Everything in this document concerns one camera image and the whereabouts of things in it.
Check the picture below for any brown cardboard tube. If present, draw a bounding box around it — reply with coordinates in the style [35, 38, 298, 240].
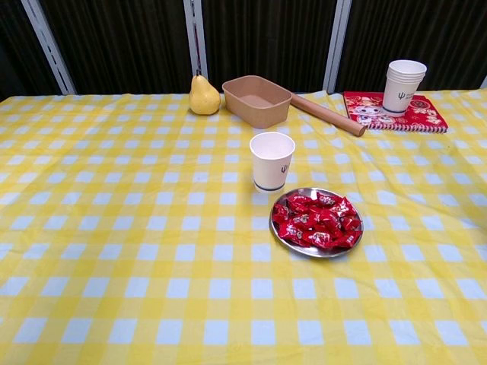
[290, 94, 367, 138]

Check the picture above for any red spiral notebook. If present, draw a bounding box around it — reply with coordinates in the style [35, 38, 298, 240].
[342, 90, 449, 135]

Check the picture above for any black pleated curtain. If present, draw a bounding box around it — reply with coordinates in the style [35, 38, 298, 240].
[0, 0, 487, 96]

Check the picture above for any round steel plate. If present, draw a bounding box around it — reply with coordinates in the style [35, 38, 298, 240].
[269, 187, 364, 259]

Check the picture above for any yellow white checkered tablecloth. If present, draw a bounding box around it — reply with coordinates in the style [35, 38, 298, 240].
[0, 89, 487, 365]

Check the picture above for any white paper cup stack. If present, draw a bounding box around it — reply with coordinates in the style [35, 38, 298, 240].
[381, 59, 428, 115]

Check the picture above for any single white paper cup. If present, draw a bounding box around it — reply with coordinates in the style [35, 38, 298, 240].
[249, 132, 297, 194]

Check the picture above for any yellow pear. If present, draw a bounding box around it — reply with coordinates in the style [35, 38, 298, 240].
[189, 74, 222, 116]

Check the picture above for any brown paper food box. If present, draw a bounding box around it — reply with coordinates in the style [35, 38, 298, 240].
[221, 75, 293, 129]

